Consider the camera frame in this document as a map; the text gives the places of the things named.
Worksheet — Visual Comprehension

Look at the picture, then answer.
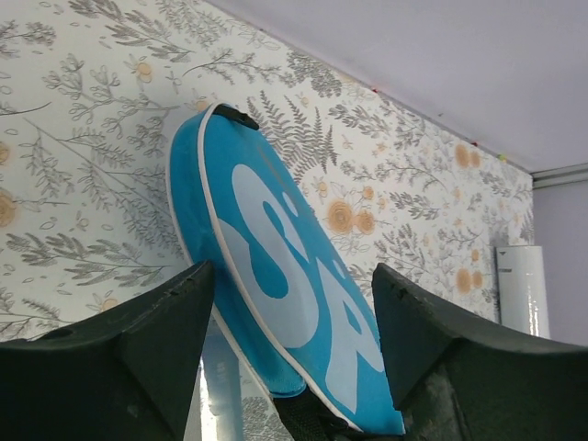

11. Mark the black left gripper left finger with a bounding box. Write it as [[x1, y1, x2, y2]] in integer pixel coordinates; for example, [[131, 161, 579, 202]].
[[1, 262, 214, 440]]

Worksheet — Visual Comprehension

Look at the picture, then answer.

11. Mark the clear plastic grip box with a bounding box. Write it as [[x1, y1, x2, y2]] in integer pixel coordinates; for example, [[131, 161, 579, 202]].
[[202, 318, 244, 440]]

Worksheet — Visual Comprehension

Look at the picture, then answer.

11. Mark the white shuttlecock tube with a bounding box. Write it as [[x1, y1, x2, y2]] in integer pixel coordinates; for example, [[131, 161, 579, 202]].
[[495, 245, 550, 339]]

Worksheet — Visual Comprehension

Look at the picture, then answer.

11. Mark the blue badminton racket cover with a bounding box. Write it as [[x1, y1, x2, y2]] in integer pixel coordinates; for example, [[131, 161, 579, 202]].
[[166, 103, 405, 440]]

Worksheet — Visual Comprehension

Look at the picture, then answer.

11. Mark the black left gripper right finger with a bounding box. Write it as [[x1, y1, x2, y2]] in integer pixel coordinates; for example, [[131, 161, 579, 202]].
[[372, 264, 587, 440]]

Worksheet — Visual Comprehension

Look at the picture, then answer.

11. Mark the floral tablecloth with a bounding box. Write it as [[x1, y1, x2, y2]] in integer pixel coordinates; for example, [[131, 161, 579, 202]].
[[0, 0, 537, 441]]

